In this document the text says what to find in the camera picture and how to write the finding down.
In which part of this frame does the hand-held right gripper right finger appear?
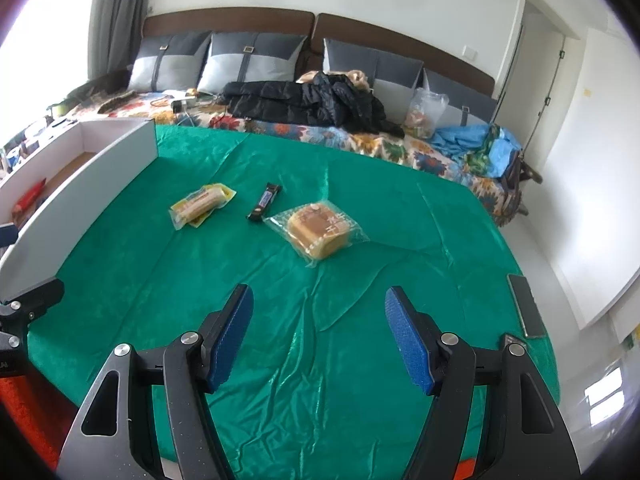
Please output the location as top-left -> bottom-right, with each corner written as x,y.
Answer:
384,286 -> 583,480

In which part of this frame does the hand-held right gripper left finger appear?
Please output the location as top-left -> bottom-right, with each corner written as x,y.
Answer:
56,283 -> 255,480

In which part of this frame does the red snack packet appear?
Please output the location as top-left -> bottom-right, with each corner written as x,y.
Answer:
14,180 -> 48,213

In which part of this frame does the white cardboard box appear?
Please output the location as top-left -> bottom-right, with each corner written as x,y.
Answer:
0,118 -> 158,306

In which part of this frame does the packaged bread loaf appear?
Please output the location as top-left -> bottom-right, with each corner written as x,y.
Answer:
263,200 -> 371,267

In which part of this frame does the clear biscuit packet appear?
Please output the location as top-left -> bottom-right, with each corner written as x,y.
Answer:
170,186 -> 228,231

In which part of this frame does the dark chocolate bar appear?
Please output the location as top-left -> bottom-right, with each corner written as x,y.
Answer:
246,182 -> 284,222

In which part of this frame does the orange fuzzy fabric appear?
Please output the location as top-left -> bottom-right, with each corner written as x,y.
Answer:
0,375 -> 66,466

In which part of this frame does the green satin cloth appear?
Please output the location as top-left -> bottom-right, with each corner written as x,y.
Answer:
27,125 -> 561,480

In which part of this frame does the dark smartphone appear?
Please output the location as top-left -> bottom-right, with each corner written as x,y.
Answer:
506,274 -> 547,339

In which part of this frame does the dark cloth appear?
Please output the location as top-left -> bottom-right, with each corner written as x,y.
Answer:
50,70 -> 132,111

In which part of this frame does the green patterned cloth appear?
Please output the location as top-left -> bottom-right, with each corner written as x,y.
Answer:
464,125 -> 502,177

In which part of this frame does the dark wooden chair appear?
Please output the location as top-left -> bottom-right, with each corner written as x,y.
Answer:
502,147 -> 543,217

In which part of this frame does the window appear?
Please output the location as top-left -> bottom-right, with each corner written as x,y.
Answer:
0,0 -> 96,111

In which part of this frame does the floral bed sheet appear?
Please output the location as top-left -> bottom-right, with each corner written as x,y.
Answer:
60,89 -> 526,226

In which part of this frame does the blue cloth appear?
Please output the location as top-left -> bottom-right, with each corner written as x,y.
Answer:
431,124 -> 523,178

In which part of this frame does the white power strip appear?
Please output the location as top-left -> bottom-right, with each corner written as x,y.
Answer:
170,90 -> 201,112

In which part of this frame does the clear plastic bag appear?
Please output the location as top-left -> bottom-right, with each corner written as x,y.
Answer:
404,87 -> 450,140

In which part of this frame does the grey two-tone pillow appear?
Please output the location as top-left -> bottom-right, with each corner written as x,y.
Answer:
322,37 -> 425,96
127,30 -> 213,93
422,67 -> 500,126
197,31 -> 308,95

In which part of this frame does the black puffer jacket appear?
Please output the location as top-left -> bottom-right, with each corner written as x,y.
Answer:
220,71 -> 406,138

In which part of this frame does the grey curtain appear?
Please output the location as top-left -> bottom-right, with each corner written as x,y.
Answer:
87,0 -> 156,83

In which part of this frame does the beige patterned cloth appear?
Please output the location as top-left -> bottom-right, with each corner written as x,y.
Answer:
296,69 -> 373,92

